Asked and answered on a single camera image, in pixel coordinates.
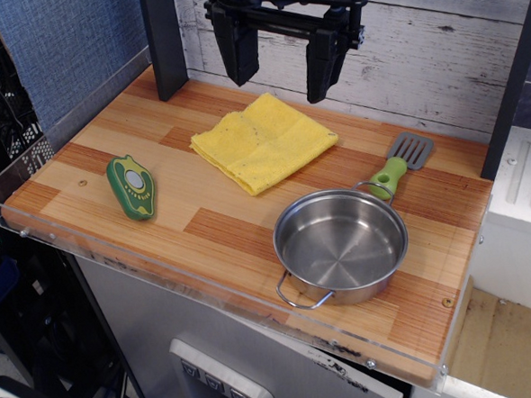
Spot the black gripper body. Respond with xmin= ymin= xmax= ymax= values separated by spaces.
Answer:
xmin=204 ymin=0 xmax=368 ymax=50

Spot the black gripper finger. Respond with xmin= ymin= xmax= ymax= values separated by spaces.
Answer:
xmin=212 ymin=9 xmax=259 ymax=86
xmin=306 ymin=29 xmax=349 ymax=104

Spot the stainless steel pot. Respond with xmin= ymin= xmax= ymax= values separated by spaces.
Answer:
xmin=273 ymin=181 xmax=409 ymax=310

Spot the yellow cloth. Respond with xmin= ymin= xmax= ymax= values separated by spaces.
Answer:
xmin=190 ymin=94 xmax=338 ymax=196

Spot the green toy pepper half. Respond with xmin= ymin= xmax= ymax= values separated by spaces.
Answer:
xmin=106 ymin=154 xmax=156 ymax=222

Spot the clear acrylic table guard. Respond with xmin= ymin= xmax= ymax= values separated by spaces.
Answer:
xmin=0 ymin=70 xmax=491 ymax=398

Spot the white toy sink unit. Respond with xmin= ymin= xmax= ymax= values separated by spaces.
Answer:
xmin=469 ymin=127 xmax=531 ymax=308

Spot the silver toy fridge cabinet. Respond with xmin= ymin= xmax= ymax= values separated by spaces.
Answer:
xmin=77 ymin=258 xmax=410 ymax=398

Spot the grey dispenser button panel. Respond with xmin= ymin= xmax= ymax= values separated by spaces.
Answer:
xmin=169 ymin=338 xmax=274 ymax=398

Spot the dark grey left post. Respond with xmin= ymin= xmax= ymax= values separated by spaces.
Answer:
xmin=139 ymin=0 xmax=189 ymax=102

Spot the dark grey post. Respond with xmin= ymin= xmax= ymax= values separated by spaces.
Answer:
xmin=481 ymin=0 xmax=531 ymax=181
xmin=139 ymin=0 xmax=189 ymax=102

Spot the green handled grey spatula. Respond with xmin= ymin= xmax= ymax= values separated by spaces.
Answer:
xmin=369 ymin=131 xmax=435 ymax=200

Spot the dark grey right post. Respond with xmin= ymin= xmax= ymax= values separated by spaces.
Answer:
xmin=481 ymin=0 xmax=531 ymax=181

